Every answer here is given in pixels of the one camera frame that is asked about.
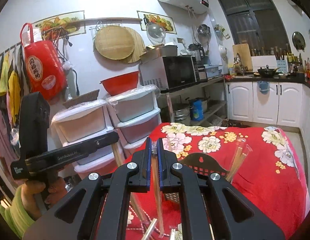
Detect black blender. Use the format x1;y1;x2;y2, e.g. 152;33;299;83
188;44;205;63

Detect food wall poster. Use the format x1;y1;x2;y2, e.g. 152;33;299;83
137;11;177;34
32;10;85;34

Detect steel stock pot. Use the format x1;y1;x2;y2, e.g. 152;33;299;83
171;104;192;125

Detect red floral blanket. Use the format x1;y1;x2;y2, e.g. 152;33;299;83
95;122;308;240

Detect round wooden board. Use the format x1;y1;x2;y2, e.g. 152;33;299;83
120;26;147;64

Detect drawer tower with beige drawer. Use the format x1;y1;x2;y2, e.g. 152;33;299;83
51;99;127;180

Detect group of chopsticks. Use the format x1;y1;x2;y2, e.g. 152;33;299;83
142;137;253;240

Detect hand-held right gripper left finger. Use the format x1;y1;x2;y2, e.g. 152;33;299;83
22;137;153;240

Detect glass pot lid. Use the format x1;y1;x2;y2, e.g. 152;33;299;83
146;22;167;46

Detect red plastic basin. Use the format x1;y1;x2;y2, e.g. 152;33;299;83
100;71;140;97

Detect blue canister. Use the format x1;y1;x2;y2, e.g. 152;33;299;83
190;99;204;121

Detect hanging steel colander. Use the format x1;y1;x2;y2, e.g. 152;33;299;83
197;24;211;45

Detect olive perforated chopstick holder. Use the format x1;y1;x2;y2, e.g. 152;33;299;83
162;152;230;203

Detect black wok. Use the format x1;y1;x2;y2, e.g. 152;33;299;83
257;66;280;78

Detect green white hanging packet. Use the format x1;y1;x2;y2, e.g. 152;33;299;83
214;24;230;40

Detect round bamboo tray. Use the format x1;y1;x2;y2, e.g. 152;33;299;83
94;25;135;60

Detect black cables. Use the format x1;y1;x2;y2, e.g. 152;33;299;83
51;29;82;98

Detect blue patterned utensil holder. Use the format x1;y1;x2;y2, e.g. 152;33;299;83
276;59;288;73

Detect steel baking pan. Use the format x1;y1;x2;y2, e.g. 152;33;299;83
140;44;179;63

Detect small black appliance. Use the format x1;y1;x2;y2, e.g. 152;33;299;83
196;65;208;82

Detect woven wicker basket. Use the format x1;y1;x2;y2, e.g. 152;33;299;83
62;89;100;109

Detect row of spice jars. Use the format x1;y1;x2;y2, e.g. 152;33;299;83
250;44;292;57

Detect wooden cutting board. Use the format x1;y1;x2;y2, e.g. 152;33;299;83
232;43;253;72

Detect pale blue lidded box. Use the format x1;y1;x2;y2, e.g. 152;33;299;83
204;64;222;79

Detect dark framed window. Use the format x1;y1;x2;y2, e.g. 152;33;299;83
212;0;292;52

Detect steel shelf rack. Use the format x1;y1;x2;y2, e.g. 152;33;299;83
155;76;228;128

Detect person's left forearm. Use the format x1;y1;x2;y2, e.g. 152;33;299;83
0;185;37;239

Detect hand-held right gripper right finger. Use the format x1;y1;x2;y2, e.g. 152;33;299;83
157;137;287;240

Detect row of condiment bottles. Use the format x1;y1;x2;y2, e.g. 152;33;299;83
287;52;310;82

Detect black microwave oven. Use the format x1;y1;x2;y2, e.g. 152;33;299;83
139;56;197;92

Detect yellow hanging cloth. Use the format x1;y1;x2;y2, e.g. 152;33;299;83
0;52;22;124

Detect person's left hand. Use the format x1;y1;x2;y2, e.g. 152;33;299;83
20;176;68;217

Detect red printed bag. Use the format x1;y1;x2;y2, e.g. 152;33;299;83
20;23;68;100

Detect white hanging kettle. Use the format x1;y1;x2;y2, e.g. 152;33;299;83
218;45;228;60

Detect white kitchen base cabinets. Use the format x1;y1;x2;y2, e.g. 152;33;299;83
224;80;310;205

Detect hanging steel pot lid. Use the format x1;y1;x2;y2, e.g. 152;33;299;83
292;31;306;50

